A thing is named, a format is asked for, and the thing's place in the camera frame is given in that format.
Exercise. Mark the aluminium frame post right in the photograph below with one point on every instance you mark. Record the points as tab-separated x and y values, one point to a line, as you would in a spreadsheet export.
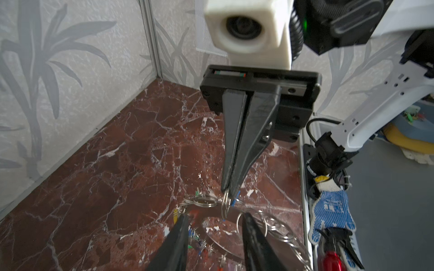
151	35

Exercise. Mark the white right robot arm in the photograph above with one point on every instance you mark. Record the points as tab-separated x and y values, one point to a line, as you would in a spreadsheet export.
356	36

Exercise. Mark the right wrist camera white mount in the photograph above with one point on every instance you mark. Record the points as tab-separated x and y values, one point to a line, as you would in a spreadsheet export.
253	33

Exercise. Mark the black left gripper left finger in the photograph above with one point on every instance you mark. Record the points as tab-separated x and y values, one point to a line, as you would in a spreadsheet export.
173	253

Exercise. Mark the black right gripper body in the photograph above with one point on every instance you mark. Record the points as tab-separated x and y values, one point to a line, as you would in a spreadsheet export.
298	93

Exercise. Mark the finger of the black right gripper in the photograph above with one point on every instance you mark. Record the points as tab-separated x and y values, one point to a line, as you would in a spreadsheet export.
234	102
256	133

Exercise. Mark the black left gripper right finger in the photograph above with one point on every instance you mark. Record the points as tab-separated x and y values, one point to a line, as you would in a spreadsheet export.
258	254

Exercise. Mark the red bottle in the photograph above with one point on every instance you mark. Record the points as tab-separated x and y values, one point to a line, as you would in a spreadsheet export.
332	261

